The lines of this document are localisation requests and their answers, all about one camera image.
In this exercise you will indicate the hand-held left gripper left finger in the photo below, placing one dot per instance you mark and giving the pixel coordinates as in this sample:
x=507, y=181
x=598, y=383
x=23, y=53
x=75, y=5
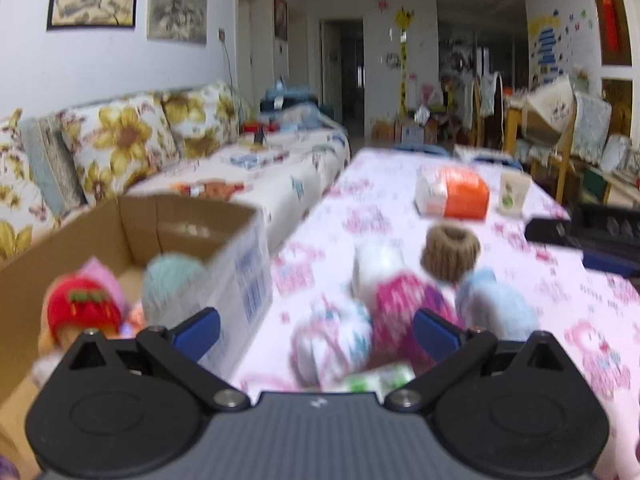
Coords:
x=200, y=331

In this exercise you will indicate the wooden chair with lace cover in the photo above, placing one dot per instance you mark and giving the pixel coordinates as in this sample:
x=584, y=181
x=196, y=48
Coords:
x=590, y=125

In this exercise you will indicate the black bag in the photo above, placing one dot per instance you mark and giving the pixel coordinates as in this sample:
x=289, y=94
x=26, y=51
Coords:
x=280, y=104

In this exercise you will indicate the pink soft cloth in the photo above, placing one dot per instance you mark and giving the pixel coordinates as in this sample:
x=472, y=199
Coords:
x=102, y=275

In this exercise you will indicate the pink purple knitted sock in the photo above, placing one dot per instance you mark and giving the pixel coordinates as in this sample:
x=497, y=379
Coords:
x=400, y=300

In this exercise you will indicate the floral sock bundle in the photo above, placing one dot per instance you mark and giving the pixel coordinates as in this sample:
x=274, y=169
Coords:
x=330, y=340

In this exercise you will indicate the large yellow floral cushion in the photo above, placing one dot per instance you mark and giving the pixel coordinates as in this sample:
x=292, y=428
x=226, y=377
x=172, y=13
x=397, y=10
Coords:
x=120, y=145

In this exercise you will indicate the printed cardboard box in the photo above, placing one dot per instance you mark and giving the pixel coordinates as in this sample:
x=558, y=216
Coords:
x=240, y=270

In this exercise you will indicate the brown knitted sock roll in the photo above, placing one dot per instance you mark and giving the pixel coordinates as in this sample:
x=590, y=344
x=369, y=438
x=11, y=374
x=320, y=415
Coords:
x=450, y=255

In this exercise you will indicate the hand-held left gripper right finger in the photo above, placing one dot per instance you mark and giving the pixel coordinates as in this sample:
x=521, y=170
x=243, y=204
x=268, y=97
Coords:
x=435, y=334

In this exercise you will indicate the pink printed tablecloth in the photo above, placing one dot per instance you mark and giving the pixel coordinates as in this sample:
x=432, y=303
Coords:
x=550, y=300

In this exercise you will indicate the pale teal fluffy ball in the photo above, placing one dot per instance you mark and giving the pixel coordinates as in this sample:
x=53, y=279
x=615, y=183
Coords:
x=172, y=285

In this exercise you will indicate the teddy bear with red hat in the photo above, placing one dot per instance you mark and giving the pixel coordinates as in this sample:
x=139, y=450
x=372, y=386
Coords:
x=80, y=305

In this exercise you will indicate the white fluffy sock roll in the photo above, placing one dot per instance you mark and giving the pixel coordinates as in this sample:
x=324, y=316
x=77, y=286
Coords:
x=377, y=267

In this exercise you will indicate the paper cup with green print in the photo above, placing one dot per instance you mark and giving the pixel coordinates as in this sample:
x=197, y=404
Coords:
x=515, y=192

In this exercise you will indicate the grey portrait wall picture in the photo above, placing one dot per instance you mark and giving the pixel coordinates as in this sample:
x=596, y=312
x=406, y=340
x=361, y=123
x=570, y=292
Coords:
x=177, y=7

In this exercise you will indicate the light blue fuzzy sock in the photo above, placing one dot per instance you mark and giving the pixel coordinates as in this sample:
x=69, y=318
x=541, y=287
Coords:
x=500, y=305

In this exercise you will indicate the giraffe height chart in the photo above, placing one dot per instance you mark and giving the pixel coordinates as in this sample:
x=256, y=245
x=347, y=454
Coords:
x=404, y=60

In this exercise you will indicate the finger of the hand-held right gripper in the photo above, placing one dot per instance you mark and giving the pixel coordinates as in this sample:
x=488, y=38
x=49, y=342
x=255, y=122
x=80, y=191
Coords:
x=550, y=232
x=612, y=262

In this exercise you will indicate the orange and white tissue pack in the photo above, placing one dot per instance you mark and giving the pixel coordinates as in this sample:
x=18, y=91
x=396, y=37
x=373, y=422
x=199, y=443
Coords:
x=457, y=195

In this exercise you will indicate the sofa with cartoon cover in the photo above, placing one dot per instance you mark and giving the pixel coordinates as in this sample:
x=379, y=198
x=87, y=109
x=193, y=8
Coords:
x=280, y=165

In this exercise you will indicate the beige printed cloth cover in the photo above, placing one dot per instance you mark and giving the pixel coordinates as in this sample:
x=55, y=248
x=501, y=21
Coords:
x=547, y=110

